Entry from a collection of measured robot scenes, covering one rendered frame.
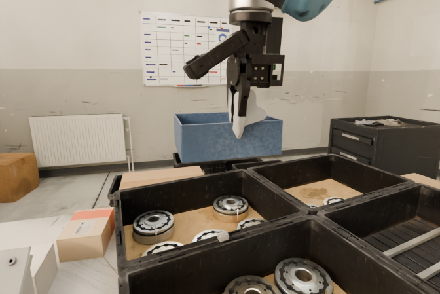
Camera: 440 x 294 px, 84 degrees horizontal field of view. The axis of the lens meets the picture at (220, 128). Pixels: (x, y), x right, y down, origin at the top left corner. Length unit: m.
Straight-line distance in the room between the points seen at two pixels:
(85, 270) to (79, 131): 2.66
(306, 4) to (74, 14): 3.33
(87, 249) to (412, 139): 1.96
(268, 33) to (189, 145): 0.23
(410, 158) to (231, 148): 1.80
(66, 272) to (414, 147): 2.05
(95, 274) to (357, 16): 4.47
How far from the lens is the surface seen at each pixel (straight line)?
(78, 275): 0.86
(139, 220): 0.71
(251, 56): 0.41
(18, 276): 0.55
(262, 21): 0.43
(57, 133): 3.48
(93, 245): 0.87
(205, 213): 0.76
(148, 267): 0.46
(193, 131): 0.44
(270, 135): 0.49
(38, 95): 3.60
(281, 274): 0.55
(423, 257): 0.77
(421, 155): 2.22
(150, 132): 3.42
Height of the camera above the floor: 1.22
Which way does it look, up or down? 12 degrees down
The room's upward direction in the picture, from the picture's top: straight up
